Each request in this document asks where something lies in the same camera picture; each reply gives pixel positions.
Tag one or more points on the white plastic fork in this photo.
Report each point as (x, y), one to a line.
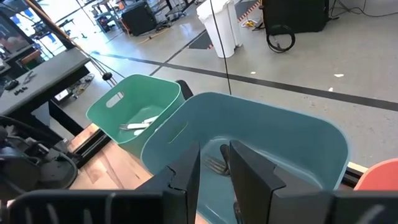
(151, 119)

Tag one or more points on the orange plastic bin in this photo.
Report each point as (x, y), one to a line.
(381, 175)

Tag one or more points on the wooden pole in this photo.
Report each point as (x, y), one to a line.
(53, 26)

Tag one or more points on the glossy black fork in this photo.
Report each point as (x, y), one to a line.
(219, 166)

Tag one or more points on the tall white trash bin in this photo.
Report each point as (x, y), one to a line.
(237, 25)
(217, 28)

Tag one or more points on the black rolling cart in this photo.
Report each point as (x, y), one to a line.
(140, 18)

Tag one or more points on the metal pliers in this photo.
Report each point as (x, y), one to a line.
(29, 77)

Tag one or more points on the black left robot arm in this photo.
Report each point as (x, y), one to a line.
(28, 168)

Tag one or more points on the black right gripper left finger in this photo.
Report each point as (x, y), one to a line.
(174, 202)

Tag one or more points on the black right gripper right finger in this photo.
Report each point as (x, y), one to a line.
(258, 193)

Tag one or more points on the dark flat monitor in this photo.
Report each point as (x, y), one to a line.
(12, 35)

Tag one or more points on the teal plastic bin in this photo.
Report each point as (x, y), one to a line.
(264, 124)

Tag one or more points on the black equipment case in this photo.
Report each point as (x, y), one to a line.
(295, 15)

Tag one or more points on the green plastic bin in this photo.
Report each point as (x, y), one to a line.
(146, 93)

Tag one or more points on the grey desk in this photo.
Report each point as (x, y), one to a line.
(46, 81)

